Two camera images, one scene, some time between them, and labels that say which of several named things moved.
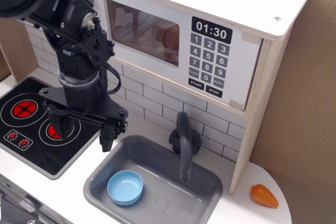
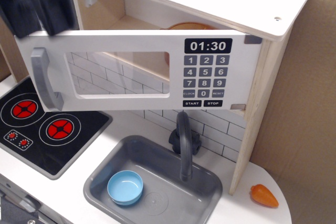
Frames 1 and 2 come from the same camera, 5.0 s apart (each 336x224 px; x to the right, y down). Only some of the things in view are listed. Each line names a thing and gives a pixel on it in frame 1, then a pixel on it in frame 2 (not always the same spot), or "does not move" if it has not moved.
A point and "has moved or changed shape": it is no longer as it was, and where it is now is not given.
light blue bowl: [125, 187] does not move
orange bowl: [170, 36] -> [185, 26]
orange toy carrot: [262, 194] does not move
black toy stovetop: [27, 134] does not move
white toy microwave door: [179, 50] has moved or changed shape
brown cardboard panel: [296, 144] does not move
